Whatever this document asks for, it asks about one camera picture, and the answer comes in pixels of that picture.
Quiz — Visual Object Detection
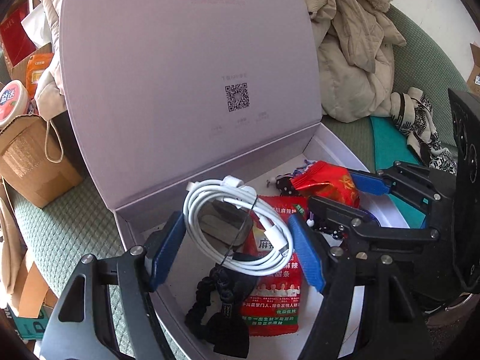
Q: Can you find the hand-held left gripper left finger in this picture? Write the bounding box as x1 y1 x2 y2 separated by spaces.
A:
39 211 187 360

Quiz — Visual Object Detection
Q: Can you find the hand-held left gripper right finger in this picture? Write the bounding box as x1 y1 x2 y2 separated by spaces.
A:
287 217 432 360

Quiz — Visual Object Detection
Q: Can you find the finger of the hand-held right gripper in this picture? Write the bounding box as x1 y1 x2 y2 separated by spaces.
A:
308 195 439 263
349 160 456 230

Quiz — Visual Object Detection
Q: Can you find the red gold candy packet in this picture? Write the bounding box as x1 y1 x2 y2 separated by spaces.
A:
290 160 361 211

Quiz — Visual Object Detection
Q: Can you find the white charging cable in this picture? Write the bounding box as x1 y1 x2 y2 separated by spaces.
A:
183 175 295 276

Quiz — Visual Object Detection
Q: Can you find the red green snack packet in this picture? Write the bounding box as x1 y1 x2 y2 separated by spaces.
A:
240 195 309 337

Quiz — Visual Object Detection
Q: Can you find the black polka dot hair tie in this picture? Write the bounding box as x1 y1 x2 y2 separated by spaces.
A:
275 174 344 239

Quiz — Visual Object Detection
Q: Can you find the lavender gift box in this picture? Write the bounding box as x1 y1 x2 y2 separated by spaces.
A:
58 0 411 360

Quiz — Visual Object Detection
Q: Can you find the black white patterned knitwear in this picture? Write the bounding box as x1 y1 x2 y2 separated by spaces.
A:
390 87 459 175

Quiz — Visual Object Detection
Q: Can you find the green textured sofa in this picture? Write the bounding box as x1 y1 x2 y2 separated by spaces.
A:
13 4 473 360

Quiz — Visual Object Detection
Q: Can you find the beige puffer jacket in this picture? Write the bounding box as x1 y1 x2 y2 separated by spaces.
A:
296 0 407 122

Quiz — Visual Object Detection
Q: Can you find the cardboard box with label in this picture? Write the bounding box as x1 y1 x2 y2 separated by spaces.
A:
465 43 480 94

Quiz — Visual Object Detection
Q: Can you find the teal printed carton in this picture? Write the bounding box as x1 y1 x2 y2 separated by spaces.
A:
13 304 57 340

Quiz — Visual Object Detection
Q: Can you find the round white tub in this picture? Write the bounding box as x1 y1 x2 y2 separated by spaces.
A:
0 80 31 128

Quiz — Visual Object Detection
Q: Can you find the orange packet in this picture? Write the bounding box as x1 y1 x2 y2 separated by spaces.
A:
25 53 55 100

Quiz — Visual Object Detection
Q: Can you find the white puffer garment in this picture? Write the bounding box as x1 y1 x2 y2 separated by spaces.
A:
28 0 72 111

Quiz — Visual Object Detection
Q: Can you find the red paper box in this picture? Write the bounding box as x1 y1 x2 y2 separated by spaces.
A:
0 2 38 68

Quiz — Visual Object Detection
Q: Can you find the cardboard box with rope handle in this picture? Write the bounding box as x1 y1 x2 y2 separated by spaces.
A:
0 114 84 209

